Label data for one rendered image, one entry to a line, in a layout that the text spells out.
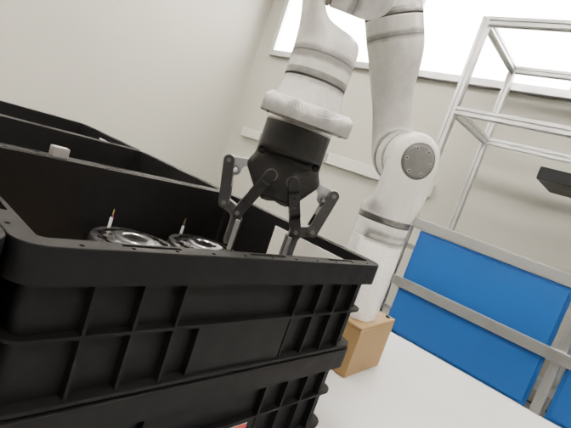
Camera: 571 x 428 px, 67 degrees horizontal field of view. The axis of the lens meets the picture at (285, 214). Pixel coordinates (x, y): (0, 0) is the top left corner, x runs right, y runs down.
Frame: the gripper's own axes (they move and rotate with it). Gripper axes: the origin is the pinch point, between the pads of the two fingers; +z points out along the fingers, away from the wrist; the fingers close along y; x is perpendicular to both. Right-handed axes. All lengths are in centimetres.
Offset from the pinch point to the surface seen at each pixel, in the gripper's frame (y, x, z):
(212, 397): 0.2, 14.5, 10.7
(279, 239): -3.1, -11.0, 0.6
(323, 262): -6.2, 8.1, -2.1
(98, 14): 152, -295, -63
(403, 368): -36, -29, 20
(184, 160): 74, -378, 25
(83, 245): 10.9, 24.3, -2.0
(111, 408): 7.0, 21.2, 9.6
